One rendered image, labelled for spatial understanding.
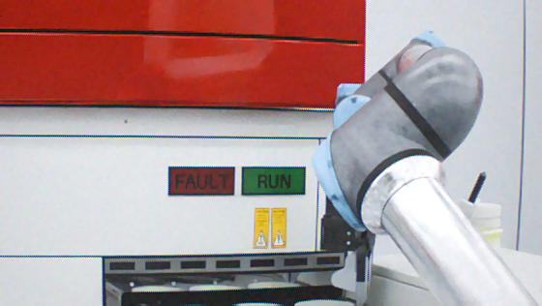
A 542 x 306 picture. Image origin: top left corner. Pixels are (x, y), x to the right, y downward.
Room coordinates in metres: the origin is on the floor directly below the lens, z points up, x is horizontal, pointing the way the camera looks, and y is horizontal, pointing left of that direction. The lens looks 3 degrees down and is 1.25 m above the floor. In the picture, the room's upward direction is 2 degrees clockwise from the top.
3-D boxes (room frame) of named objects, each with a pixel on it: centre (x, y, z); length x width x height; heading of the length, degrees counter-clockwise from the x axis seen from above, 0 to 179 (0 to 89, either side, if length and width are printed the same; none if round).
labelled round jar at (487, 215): (2.09, -0.40, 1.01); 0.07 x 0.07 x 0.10
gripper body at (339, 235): (1.93, -0.14, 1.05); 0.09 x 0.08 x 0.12; 76
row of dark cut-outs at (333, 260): (1.99, 0.06, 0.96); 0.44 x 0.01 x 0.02; 114
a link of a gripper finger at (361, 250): (1.90, -0.16, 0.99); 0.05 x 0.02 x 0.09; 166
